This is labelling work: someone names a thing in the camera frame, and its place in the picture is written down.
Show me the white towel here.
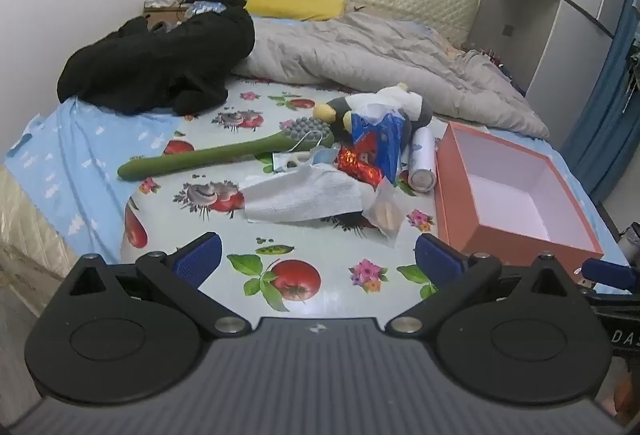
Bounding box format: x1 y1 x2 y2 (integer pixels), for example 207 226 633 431
241 164 366 223

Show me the colourful patterned cloth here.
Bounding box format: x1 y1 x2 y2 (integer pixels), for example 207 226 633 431
475 46 526 96

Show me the red foil snack packet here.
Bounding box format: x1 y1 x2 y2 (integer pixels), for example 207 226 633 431
337 146 386 188

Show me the grey white wardrobe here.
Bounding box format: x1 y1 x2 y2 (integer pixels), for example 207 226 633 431
470 0 640 151

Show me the blue curtain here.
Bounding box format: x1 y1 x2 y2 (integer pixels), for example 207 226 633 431
560 0 640 202

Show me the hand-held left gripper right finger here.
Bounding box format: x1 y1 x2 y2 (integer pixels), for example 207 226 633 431
386 235 581 336

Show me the cream mattress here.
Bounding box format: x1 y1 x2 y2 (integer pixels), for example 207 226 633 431
0 165 83 298

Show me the wooden nightstand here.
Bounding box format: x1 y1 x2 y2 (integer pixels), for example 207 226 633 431
144 5 192 34

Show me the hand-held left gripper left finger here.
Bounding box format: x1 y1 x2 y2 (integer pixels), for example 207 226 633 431
69 232 250 337

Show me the black clothing pile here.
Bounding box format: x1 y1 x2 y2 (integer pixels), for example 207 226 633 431
56 5 257 117

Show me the clear plastic packet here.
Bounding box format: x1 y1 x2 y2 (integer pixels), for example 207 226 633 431
361 178 405 249

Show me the grey duvet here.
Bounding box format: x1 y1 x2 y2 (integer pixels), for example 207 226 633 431
232 11 551 139

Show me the blue tissue pack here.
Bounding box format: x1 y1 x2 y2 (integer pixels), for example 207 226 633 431
350 108 405 184

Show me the yellow pillow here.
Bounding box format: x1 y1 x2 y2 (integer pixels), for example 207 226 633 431
245 0 347 22

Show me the green massage brush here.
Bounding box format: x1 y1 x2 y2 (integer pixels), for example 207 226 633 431
117 116 335 182

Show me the light blue bed sheet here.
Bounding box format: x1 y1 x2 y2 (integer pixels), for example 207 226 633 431
5 15 631 271

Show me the grey white penguin plush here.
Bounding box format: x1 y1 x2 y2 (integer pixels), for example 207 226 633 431
312 84 435 151

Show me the white spray can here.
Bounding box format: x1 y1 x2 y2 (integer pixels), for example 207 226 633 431
409 128 439 194

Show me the orange cardboard box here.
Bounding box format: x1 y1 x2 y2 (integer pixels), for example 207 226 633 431
434 121 606 267

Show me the blue patterned cloth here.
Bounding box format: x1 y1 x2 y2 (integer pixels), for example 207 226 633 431
187 1 229 17

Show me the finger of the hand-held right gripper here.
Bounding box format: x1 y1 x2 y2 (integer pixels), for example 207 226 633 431
581 259 632 286

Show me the fruit printed tablecloth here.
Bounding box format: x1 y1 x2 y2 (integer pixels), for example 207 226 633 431
120 78 556 316

